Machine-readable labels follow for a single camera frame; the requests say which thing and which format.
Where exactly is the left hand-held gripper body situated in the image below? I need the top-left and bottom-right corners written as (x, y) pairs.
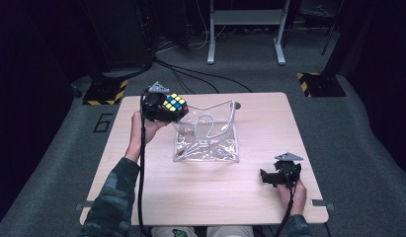
top-left (140, 81), bottom-right (174, 123)

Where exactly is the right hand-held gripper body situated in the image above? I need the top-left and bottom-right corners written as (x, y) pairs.
top-left (274, 151), bottom-right (304, 190)

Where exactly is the multicoloured puzzle cube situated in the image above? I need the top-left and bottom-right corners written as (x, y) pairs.
top-left (162, 92), bottom-right (190, 115)

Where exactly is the clear plastic bag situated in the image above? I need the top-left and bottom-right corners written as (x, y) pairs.
top-left (172, 99), bottom-right (241, 164)

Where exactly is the person's right hand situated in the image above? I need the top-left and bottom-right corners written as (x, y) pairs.
top-left (277, 179), bottom-right (308, 217)

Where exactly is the person's left hand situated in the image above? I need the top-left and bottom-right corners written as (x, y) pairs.
top-left (130, 111), bottom-right (172, 146)

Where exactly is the person's right leg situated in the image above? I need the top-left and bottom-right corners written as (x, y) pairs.
top-left (205, 225), bottom-right (255, 237)

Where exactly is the person's leg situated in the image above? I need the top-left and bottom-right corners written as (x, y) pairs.
top-left (150, 226), bottom-right (197, 237)
top-left (205, 225), bottom-right (255, 237)

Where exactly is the small dark floor object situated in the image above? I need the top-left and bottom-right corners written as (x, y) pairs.
top-left (71, 84), bottom-right (84, 100)

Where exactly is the black cabinet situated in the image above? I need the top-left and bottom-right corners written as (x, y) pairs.
top-left (81, 0), bottom-right (157, 74)

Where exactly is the person's left leg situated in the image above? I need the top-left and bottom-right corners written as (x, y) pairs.
top-left (150, 226), bottom-right (197, 237)

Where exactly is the dark curtain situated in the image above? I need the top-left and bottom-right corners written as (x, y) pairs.
top-left (0, 0), bottom-right (93, 228)
top-left (335, 0), bottom-right (406, 174)

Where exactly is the black tripod leg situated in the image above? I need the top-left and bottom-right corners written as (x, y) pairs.
top-left (320, 0), bottom-right (345, 56)

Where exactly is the black floor cable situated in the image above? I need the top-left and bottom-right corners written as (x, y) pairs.
top-left (170, 68), bottom-right (221, 96)
top-left (153, 57), bottom-right (254, 94)

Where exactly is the right hand-held gripper black cable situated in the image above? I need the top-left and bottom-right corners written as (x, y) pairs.
top-left (274, 184), bottom-right (295, 237)

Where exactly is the hand-held gripper black cable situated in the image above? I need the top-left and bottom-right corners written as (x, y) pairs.
top-left (274, 184), bottom-right (295, 237)
top-left (137, 88), bottom-right (153, 237)

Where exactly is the grey metal table bracket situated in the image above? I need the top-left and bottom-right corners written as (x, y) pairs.
top-left (74, 202), bottom-right (95, 212)
top-left (309, 197), bottom-right (336, 212)

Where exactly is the black yellow striped base plate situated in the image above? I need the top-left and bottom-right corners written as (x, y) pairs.
top-left (295, 71), bottom-right (348, 99)
top-left (82, 77), bottom-right (130, 107)

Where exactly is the left hand-held gripper black cable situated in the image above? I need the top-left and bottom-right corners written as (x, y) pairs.
top-left (137, 88), bottom-right (153, 237)

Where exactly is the white cable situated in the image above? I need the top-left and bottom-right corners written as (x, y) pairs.
top-left (190, 0), bottom-right (226, 51)

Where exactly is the white desk frame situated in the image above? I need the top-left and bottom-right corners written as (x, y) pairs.
top-left (206, 0), bottom-right (292, 66)

